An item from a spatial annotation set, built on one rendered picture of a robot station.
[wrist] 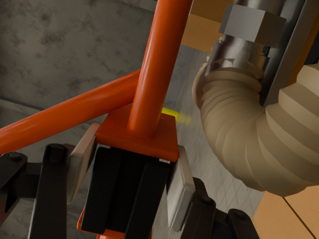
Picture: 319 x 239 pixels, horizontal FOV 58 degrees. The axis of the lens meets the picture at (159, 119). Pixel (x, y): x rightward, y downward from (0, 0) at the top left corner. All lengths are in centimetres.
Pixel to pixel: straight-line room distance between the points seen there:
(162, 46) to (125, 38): 961
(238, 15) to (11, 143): 20
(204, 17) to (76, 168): 174
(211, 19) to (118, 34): 804
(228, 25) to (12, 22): 1088
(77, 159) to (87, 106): 7
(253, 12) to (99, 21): 970
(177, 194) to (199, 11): 174
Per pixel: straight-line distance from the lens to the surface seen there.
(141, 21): 959
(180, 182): 18
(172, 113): 873
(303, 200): 98
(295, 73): 29
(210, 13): 189
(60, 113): 24
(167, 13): 19
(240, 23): 21
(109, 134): 20
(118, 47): 991
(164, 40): 19
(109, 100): 22
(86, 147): 18
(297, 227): 99
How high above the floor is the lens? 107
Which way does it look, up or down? 4 degrees down
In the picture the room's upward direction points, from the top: 74 degrees counter-clockwise
